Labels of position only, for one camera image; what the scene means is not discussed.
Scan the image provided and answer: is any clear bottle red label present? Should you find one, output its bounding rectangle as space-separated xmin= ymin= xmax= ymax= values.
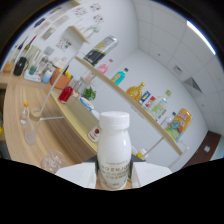
xmin=87 ymin=124 xmax=102 ymax=143

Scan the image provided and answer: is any pink bottle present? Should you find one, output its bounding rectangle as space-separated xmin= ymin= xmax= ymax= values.
xmin=97 ymin=58 xmax=114 ymax=75

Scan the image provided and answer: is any amber round bottle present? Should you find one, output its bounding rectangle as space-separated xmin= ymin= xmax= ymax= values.
xmin=125 ymin=81 xmax=146 ymax=102

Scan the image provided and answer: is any white wooden two-tier rack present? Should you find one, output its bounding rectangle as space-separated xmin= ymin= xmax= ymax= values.
xmin=29 ymin=49 xmax=189 ymax=168

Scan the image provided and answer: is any yellow green can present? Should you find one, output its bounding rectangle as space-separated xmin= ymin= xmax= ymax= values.
xmin=165 ymin=107 xmax=193 ymax=143

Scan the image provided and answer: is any red liquid glass bottle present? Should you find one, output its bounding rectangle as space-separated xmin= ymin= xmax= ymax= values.
xmin=58 ymin=85 xmax=74 ymax=104

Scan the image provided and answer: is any teal bottle dark cap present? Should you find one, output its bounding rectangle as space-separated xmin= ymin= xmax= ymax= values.
xmin=110 ymin=67 xmax=130 ymax=86

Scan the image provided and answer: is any white tray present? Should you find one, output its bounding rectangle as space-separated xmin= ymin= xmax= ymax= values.
xmin=23 ymin=71 xmax=43 ymax=83

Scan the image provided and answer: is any white milk bottle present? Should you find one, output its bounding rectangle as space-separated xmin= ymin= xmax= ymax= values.
xmin=96 ymin=111 xmax=133 ymax=191

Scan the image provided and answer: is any clear bottle blue cap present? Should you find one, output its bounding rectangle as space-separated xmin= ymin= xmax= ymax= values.
xmin=161 ymin=111 xmax=177 ymax=129

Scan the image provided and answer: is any brown door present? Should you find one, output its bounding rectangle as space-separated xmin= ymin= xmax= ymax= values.
xmin=181 ymin=130 xmax=218 ymax=169

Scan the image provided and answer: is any clear bottle green cap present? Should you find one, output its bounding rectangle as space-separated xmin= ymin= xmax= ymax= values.
xmin=149 ymin=89 xmax=173 ymax=120

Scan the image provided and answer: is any wooden wall shelf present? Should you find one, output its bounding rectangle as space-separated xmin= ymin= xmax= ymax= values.
xmin=66 ymin=24 xmax=91 ymax=44

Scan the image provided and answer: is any green cup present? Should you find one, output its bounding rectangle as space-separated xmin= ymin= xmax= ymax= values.
xmin=28 ymin=64 xmax=38 ymax=76

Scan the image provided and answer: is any black kettle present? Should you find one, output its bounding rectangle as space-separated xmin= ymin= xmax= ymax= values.
xmin=13 ymin=56 xmax=28 ymax=77

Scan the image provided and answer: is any large clear bottle wooden lid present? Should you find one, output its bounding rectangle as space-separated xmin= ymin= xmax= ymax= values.
xmin=23 ymin=108 xmax=42 ymax=146

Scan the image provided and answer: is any clear bottle orange cap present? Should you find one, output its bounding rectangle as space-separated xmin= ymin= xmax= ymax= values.
xmin=19 ymin=101 xmax=30 ymax=126

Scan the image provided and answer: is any small white box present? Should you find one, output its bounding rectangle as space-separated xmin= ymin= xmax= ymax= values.
xmin=146 ymin=95 xmax=157 ymax=111

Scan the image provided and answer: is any ceiling air vent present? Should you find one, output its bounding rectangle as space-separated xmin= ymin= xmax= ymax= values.
xmin=182 ymin=77 xmax=203 ymax=94

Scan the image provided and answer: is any clear glass with ice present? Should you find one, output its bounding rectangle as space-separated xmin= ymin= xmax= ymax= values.
xmin=40 ymin=149 xmax=68 ymax=174

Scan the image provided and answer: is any large black silver can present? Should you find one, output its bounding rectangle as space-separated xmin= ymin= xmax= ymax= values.
xmin=83 ymin=35 xmax=119 ymax=67

